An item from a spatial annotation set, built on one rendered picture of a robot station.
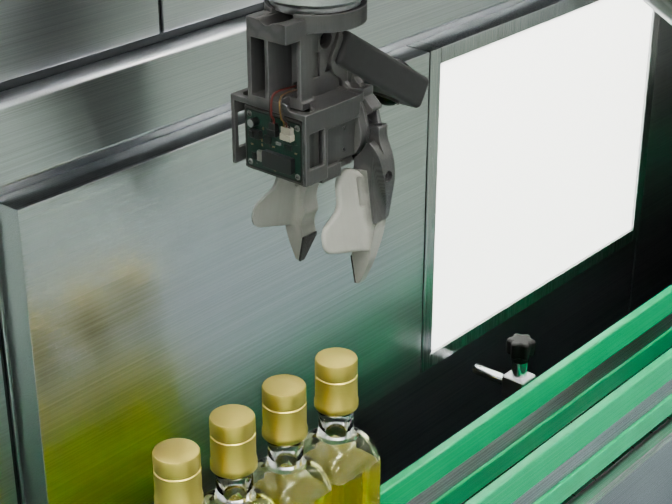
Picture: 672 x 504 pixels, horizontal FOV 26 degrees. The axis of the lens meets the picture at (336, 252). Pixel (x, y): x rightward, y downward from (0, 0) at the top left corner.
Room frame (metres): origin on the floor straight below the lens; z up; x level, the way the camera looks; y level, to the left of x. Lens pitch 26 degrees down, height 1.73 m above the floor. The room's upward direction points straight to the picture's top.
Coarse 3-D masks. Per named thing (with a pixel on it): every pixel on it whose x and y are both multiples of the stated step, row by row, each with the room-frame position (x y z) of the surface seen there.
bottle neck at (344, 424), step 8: (320, 416) 0.99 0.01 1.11; (328, 416) 0.98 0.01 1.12; (336, 416) 0.98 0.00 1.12; (344, 416) 0.98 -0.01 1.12; (352, 416) 0.99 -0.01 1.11; (320, 424) 0.99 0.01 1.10; (328, 424) 0.98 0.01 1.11; (336, 424) 0.98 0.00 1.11; (344, 424) 0.98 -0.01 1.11; (352, 424) 0.99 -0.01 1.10; (320, 432) 0.99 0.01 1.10; (328, 432) 0.98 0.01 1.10; (336, 432) 0.98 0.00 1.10; (344, 432) 0.98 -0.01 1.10; (352, 432) 0.99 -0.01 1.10; (336, 440) 0.98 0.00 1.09
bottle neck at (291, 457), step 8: (272, 448) 0.94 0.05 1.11; (280, 448) 0.94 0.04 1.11; (288, 448) 0.94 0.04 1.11; (296, 448) 0.94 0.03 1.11; (272, 456) 0.94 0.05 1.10; (280, 456) 0.94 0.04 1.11; (288, 456) 0.94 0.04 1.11; (296, 456) 0.94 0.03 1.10; (272, 464) 0.94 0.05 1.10; (280, 464) 0.94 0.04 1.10; (288, 464) 0.94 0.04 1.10; (296, 464) 0.94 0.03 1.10
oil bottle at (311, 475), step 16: (304, 464) 0.95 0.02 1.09; (256, 480) 0.94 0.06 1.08; (272, 480) 0.93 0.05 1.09; (288, 480) 0.93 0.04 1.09; (304, 480) 0.93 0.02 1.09; (320, 480) 0.94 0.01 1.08; (272, 496) 0.92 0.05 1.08; (288, 496) 0.92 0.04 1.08; (304, 496) 0.93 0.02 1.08; (320, 496) 0.94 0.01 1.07
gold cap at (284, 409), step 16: (272, 384) 0.95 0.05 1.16; (288, 384) 0.95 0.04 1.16; (304, 384) 0.95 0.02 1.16; (272, 400) 0.94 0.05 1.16; (288, 400) 0.93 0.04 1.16; (304, 400) 0.94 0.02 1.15; (272, 416) 0.94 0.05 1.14; (288, 416) 0.93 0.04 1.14; (304, 416) 0.94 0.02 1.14; (272, 432) 0.94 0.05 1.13; (288, 432) 0.93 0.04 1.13; (304, 432) 0.94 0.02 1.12
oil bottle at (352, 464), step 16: (304, 448) 0.98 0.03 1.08; (320, 448) 0.97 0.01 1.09; (336, 448) 0.97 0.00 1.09; (352, 448) 0.97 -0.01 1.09; (368, 448) 0.98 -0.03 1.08; (320, 464) 0.97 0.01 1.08; (336, 464) 0.96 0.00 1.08; (352, 464) 0.97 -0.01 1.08; (368, 464) 0.98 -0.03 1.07; (336, 480) 0.96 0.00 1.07; (352, 480) 0.96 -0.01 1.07; (368, 480) 0.98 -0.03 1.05; (336, 496) 0.96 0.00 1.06; (352, 496) 0.96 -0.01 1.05; (368, 496) 0.98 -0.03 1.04
